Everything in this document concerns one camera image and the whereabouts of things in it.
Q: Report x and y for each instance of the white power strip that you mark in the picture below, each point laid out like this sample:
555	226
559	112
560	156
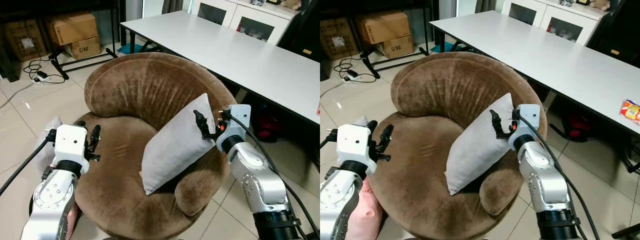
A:
42	75
353	73

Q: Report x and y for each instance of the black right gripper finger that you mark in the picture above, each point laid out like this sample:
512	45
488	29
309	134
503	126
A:
497	122
201	122

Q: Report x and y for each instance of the small printed cardboard box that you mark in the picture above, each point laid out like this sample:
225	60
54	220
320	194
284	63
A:
396	47
84	48

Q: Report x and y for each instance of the small grey pillow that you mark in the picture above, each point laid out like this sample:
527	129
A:
360	121

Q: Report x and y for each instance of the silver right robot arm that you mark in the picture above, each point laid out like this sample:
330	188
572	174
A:
542	176
255	176

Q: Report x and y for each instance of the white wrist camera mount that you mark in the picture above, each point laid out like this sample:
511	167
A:
239	120
70	142
529	119
352	144

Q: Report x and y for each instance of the long white table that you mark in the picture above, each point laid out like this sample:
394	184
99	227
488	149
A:
540	50
225	50

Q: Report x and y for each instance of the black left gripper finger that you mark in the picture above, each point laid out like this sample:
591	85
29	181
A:
386	137
373	126
80	123
95	137

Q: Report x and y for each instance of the red yellow snack packet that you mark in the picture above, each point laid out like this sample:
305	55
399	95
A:
631	111
318	110

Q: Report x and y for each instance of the labelled dark cardboard box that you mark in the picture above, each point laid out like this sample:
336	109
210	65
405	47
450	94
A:
336	41
22	42

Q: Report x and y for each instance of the teal floor mat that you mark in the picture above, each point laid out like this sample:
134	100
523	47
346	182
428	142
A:
441	47
130	48

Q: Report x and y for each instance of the large plain cardboard box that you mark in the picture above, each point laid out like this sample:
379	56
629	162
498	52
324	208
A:
385	27
72	29

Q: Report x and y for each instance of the brown round velvet sofa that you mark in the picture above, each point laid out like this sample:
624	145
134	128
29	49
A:
445	85
135	85

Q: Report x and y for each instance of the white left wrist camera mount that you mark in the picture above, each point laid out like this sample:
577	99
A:
352	144
70	142

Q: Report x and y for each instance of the black chair base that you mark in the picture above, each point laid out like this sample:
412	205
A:
631	165

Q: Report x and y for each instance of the pink pillow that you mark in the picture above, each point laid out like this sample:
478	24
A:
364	215
72	220

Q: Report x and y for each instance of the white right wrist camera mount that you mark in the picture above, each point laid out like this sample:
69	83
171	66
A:
529	119
239	120

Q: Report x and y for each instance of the red and black bag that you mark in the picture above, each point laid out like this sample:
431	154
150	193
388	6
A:
270	125
580	125

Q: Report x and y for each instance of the large grey pillow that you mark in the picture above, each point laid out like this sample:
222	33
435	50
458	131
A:
175	145
475	145

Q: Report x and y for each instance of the dark wooden cabinet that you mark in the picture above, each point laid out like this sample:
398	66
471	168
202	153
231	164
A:
307	30
620	35

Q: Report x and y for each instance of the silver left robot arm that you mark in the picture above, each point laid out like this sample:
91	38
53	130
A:
336	201
50	196

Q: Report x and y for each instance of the white glass-door cabinet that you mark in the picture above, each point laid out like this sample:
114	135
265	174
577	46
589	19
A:
260	15
570	15

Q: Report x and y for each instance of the brown plush toy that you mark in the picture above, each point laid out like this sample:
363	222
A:
292	4
601	4

